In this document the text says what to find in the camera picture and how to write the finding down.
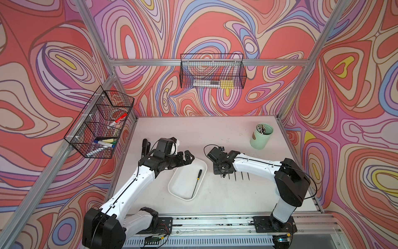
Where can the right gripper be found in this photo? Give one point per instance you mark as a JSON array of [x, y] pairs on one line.
[[216, 172]]

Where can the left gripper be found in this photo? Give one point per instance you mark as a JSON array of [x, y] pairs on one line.
[[180, 161]]

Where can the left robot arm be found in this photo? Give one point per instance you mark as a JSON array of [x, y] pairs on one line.
[[108, 227]]

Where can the yellow item in basket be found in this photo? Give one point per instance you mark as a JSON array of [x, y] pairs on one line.
[[227, 84]]

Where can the back black wire basket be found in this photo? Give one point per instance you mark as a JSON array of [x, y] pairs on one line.
[[205, 70]]

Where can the red marker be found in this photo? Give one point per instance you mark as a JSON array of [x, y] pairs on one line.
[[118, 120]]

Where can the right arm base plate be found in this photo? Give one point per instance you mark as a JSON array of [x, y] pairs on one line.
[[269, 224]]

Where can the white plastic storage tray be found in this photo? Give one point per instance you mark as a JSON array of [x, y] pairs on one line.
[[183, 180]]

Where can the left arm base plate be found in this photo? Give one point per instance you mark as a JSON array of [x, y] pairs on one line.
[[149, 222]]

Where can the green pen cup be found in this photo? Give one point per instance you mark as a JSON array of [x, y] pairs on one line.
[[261, 135]]

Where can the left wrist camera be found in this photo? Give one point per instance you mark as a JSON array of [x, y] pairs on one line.
[[167, 146]]

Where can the black stapler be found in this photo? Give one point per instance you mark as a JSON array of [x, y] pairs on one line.
[[144, 147]]

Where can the blue marker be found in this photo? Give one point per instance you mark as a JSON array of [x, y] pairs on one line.
[[104, 144]]

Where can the left black wire basket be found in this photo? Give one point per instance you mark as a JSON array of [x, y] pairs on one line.
[[104, 107]]

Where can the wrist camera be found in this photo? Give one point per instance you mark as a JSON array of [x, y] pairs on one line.
[[217, 154], [167, 146]]

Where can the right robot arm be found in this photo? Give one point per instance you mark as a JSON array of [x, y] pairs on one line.
[[291, 182]]

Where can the aluminium mounting rail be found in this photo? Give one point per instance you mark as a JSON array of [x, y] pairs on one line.
[[314, 231]]

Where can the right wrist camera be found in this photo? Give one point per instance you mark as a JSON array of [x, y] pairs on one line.
[[217, 154]]

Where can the black wire basket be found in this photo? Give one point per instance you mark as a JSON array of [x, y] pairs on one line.
[[104, 107], [205, 70]]

